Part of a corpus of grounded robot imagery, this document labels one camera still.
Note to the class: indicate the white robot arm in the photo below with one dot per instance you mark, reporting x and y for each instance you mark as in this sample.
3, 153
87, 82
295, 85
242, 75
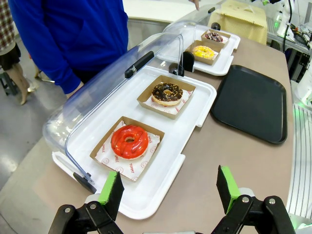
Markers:
285, 24

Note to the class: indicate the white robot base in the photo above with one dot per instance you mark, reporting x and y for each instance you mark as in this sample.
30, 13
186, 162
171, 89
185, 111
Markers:
304, 87

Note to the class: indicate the person's right hand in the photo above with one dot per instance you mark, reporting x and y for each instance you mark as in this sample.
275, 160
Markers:
76, 91

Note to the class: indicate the white plastic display base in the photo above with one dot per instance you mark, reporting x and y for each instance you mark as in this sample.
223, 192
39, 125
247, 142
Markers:
158, 170
219, 69

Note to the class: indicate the red glazed donut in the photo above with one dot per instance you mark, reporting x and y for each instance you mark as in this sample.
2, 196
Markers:
119, 146

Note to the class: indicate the person's left hand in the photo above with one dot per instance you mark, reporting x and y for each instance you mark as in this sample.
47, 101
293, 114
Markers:
195, 3

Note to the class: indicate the white curved counter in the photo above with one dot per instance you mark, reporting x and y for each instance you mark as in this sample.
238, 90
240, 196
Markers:
158, 9

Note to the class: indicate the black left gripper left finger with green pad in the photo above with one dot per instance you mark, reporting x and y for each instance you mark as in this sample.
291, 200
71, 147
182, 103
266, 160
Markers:
111, 195

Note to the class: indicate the beige cardboard carrier box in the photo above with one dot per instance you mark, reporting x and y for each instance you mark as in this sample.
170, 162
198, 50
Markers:
239, 24

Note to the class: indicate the person in blue sweater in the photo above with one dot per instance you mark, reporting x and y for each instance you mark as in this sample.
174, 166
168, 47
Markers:
73, 36

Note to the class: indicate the chocolate donut with nut crumbs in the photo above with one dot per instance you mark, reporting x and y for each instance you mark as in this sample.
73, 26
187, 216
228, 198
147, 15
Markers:
158, 93

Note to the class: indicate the background person in plaid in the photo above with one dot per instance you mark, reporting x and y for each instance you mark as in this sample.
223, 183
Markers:
9, 48

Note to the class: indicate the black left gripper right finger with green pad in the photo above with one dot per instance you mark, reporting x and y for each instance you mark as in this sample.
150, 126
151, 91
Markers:
243, 209

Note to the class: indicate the aluminium profile table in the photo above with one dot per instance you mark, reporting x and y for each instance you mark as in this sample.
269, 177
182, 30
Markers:
302, 158

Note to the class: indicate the dark small stool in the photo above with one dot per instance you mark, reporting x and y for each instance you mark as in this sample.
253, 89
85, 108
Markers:
8, 83

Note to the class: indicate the dark donut with coloured sprinkles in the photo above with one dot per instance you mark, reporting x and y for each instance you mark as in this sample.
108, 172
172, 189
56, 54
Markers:
218, 38

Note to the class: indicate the black plastic serving tray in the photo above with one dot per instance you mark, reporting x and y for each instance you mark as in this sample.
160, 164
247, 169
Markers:
248, 102

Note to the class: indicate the brown cardboard donut tray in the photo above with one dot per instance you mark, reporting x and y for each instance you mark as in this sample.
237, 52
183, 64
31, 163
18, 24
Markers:
214, 45
146, 128
146, 93
207, 62

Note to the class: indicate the black equipment box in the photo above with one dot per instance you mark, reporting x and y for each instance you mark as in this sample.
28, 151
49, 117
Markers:
296, 63

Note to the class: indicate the white paper liner red print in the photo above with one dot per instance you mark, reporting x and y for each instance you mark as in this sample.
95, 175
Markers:
129, 168
170, 111

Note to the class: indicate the yellow glazed donut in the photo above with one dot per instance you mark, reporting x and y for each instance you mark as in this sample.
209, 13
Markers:
198, 52

